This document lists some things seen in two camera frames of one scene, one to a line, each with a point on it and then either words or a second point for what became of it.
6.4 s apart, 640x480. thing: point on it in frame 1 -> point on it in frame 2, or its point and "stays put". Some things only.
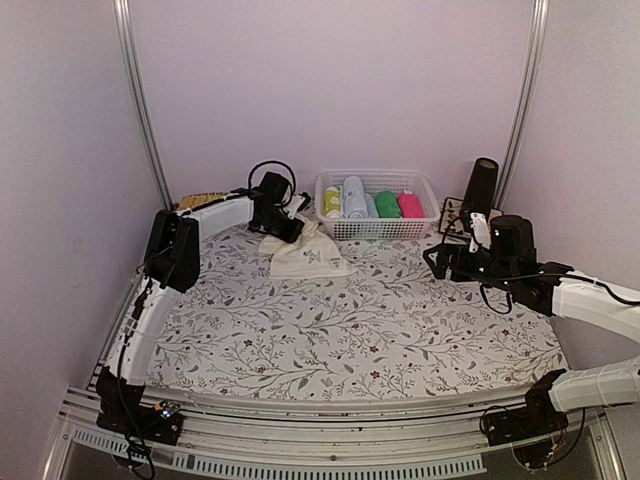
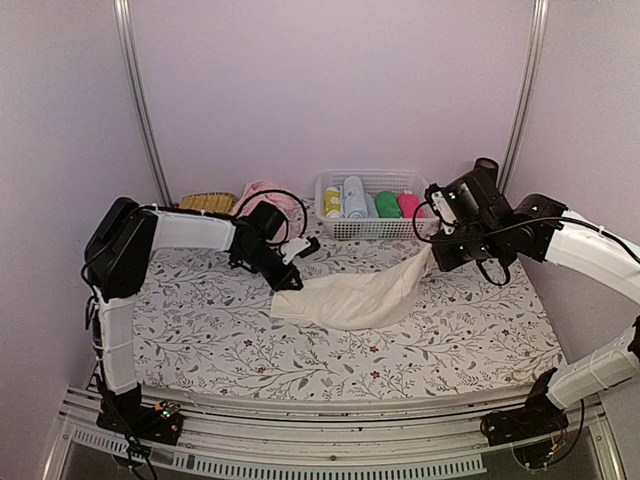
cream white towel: x=313 y=253 -> x=357 y=300
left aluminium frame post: x=122 y=12 stays put
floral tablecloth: x=228 y=327 stays put
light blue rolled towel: x=353 y=200 stays put
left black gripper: x=292 y=234 -> x=280 y=280
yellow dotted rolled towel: x=332 y=202 stays put
